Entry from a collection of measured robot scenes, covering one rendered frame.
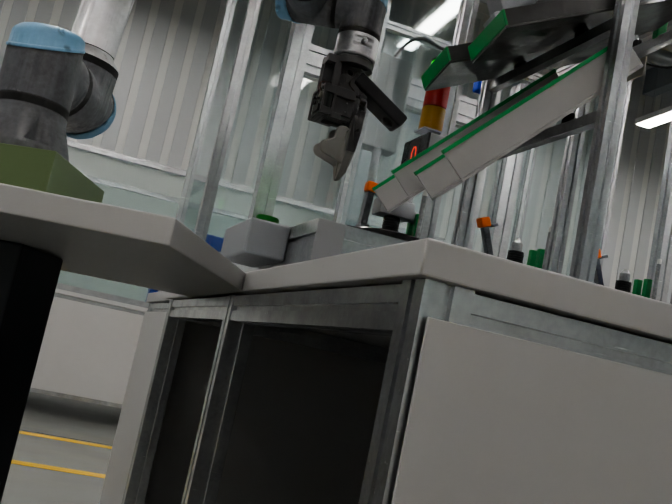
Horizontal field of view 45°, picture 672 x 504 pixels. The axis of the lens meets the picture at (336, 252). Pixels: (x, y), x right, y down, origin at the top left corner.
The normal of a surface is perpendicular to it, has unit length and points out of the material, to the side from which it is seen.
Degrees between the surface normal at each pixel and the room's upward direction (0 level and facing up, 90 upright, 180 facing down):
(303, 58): 90
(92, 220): 90
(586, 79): 90
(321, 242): 90
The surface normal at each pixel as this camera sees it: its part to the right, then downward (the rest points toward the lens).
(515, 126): 0.16, -0.11
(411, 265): -0.92, -0.24
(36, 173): -0.05, -0.15
